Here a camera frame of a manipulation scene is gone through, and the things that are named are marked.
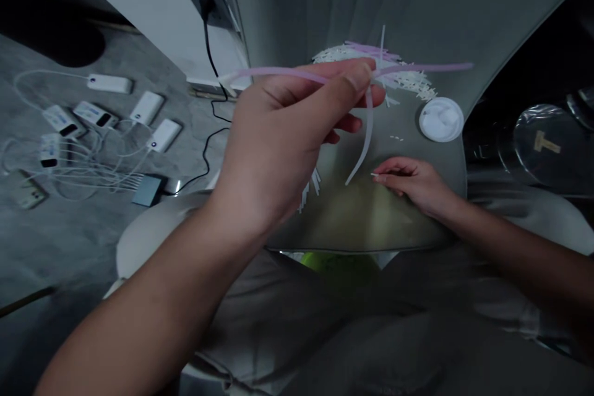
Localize person's right hand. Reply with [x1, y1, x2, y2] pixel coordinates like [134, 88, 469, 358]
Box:
[372, 157, 459, 223]

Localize person's left hand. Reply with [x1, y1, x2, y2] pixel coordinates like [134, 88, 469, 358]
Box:
[209, 58, 389, 235]

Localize long white straw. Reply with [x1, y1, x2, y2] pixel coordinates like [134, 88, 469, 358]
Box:
[345, 82, 377, 186]

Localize long pink straw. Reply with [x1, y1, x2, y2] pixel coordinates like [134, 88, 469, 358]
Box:
[230, 61, 475, 87]

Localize bundle of white straws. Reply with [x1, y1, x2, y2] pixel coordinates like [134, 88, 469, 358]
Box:
[296, 167, 327, 215]

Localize white round plastic container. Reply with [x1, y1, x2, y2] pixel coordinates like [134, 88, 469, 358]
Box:
[418, 97, 465, 141]

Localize pile of cut white bits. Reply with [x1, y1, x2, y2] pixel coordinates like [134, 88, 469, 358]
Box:
[311, 43, 440, 103]

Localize plain white power bank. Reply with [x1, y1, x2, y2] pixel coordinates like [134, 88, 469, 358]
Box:
[85, 72, 135, 95]
[149, 118, 183, 153]
[128, 90, 166, 126]

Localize green object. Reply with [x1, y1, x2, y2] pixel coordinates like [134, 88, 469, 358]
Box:
[300, 251, 374, 278]

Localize pile of pink straws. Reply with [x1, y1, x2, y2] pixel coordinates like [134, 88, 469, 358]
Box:
[345, 39, 401, 62]

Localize grey charging hub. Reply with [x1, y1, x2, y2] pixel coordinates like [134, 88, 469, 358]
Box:
[131, 174, 170, 207]

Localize person's legs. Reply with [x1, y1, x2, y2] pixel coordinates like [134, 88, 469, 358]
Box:
[101, 180, 594, 396]

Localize blue label white power bank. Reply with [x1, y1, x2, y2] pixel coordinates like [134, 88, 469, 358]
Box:
[40, 132, 71, 169]
[42, 105, 87, 139]
[72, 100, 118, 129]

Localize smartphone in pale case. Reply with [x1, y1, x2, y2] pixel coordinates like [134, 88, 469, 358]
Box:
[10, 170, 50, 210]

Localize black power cable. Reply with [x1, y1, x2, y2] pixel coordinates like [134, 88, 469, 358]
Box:
[162, 15, 233, 195]

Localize wall socket with black plug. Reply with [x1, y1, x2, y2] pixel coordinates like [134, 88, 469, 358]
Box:
[179, 0, 243, 33]

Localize bundle of white cables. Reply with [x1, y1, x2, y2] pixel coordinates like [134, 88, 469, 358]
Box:
[0, 69, 157, 200]

